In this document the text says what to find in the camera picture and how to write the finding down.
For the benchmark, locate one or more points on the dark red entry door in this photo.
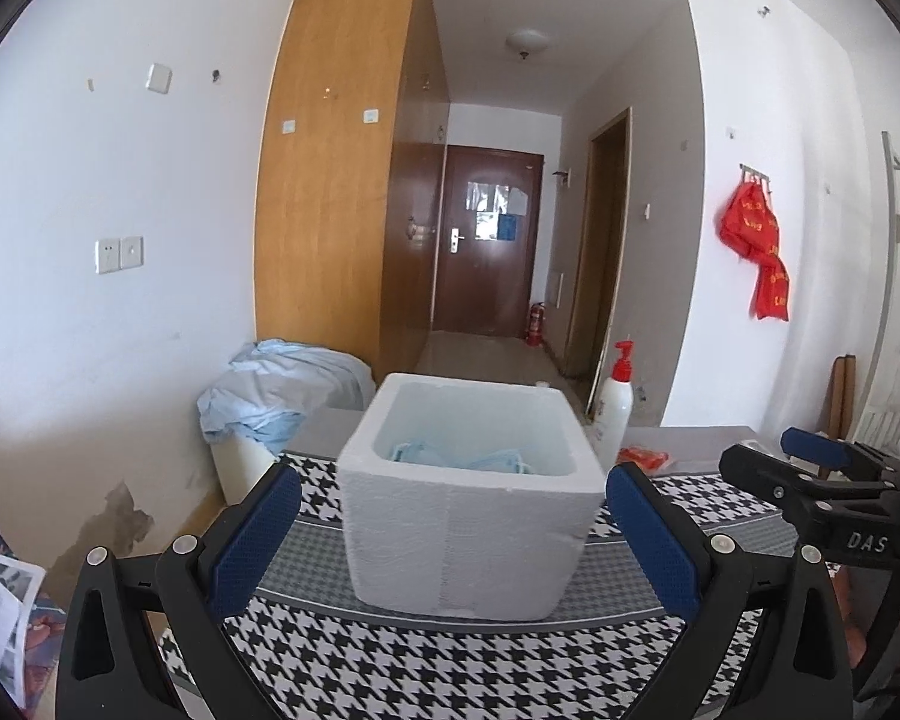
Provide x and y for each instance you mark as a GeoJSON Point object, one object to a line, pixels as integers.
{"type": "Point", "coordinates": [488, 231]}

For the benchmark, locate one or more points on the wooden planks against wall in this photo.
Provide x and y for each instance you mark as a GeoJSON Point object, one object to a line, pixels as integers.
{"type": "Point", "coordinates": [842, 396]}

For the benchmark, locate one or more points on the wooden wardrobe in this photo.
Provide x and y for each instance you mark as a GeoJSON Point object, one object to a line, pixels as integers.
{"type": "Point", "coordinates": [349, 180]}

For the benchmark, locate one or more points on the white pump bottle red cap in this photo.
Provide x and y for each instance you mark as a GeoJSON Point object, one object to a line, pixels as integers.
{"type": "Point", "coordinates": [614, 406]}

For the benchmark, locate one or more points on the white styrofoam box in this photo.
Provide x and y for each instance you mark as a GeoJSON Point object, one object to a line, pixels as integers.
{"type": "Point", "coordinates": [449, 543]}

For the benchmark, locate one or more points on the light blue crumpled sheet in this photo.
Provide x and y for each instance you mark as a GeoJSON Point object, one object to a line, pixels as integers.
{"type": "Point", "coordinates": [270, 388]}

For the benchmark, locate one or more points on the side doorway frame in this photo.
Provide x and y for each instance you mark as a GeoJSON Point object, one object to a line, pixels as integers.
{"type": "Point", "coordinates": [599, 258]}

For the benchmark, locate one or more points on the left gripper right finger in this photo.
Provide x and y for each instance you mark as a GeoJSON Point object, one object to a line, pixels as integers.
{"type": "Point", "coordinates": [797, 663]}

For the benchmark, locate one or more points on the houndstooth table runner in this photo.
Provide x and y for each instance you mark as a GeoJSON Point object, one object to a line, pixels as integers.
{"type": "Point", "coordinates": [320, 652]}

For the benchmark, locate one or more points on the red fire extinguisher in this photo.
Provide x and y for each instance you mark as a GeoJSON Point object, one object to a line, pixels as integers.
{"type": "Point", "coordinates": [535, 324]}

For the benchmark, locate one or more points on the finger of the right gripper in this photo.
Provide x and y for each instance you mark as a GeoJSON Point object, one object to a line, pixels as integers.
{"type": "Point", "coordinates": [821, 450]}
{"type": "Point", "coordinates": [773, 481]}

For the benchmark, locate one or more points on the metal bunk bed frame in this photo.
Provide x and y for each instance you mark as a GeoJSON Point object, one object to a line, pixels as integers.
{"type": "Point", "coordinates": [878, 421]}

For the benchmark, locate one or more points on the white wall socket pair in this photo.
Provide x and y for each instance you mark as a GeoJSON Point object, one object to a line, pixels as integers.
{"type": "Point", "coordinates": [118, 254]}

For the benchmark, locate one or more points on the red snack packet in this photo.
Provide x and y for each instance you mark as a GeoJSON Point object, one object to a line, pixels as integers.
{"type": "Point", "coordinates": [649, 461]}

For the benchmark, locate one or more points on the white wall switch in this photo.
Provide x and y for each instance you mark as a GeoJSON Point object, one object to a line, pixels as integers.
{"type": "Point", "coordinates": [159, 78]}

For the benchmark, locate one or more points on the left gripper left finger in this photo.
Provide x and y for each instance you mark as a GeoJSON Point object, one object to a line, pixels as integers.
{"type": "Point", "coordinates": [110, 665]}

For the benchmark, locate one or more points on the ceiling lamp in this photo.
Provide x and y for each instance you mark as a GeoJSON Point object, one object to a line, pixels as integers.
{"type": "Point", "coordinates": [527, 42]}

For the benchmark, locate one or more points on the blue surgical mask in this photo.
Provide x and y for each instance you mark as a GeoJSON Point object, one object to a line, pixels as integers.
{"type": "Point", "coordinates": [421, 453]}

